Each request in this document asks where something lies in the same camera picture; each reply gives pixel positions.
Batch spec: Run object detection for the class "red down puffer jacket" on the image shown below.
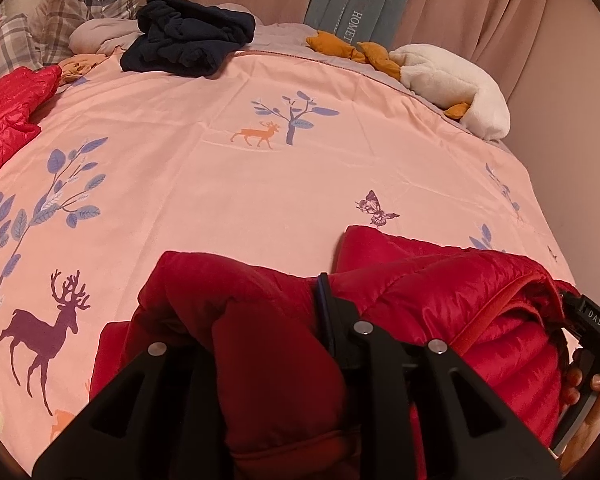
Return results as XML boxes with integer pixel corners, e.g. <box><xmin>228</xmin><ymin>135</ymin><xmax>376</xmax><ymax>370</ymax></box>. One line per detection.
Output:
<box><xmin>91</xmin><ymin>226</ymin><xmax>570</xmax><ymax>479</ymax></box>

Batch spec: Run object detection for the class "right hand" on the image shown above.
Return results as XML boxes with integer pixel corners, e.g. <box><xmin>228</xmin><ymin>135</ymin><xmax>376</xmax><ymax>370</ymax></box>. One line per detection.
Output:
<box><xmin>559</xmin><ymin>365</ymin><xmax>600</xmax><ymax>476</ymax></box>

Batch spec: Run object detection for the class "pink deer print duvet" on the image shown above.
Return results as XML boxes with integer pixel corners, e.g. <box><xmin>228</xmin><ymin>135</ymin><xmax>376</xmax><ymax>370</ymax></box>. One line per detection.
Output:
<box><xmin>0</xmin><ymin>52</ymin><xmax>571</xmax><ymax>469</ymax></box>

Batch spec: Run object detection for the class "white goose plush toy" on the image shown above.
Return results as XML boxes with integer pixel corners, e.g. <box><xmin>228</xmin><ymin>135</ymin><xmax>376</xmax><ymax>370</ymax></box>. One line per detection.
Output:
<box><xmin>306</xmin><ymin>30</ymin><xmax>510</xmax><ymax>141</ymax></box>

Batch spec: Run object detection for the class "navy blue garment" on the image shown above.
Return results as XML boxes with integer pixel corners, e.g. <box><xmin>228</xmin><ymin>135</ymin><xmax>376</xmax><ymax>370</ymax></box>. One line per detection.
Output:
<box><xmin>120</xmin><ymin>0</ymin><xmax>256</xmax><ymax>78</ymax></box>

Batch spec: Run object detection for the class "grey garment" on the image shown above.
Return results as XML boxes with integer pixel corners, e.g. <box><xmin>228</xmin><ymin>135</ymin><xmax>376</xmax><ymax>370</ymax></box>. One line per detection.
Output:
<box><xmin>69</xmin><ymin>18</ymin><xmax>142</xmax><ymax>55</ymax></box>

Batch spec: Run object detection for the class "plaid pillow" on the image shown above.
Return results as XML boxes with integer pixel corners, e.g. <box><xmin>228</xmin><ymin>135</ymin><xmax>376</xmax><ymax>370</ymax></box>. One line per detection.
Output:
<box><xmin>29</xmin><ymin>0</ymin><xmax>140</xmax><ymax>66</ymax></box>

